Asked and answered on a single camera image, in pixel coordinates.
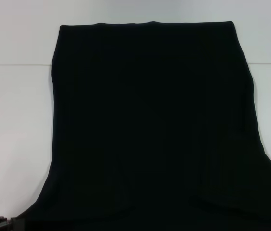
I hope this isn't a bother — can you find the black shirt with white print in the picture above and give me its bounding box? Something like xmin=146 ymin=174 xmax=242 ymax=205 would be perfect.
xmin=12 ymin=21 xmax=271 ymax=231

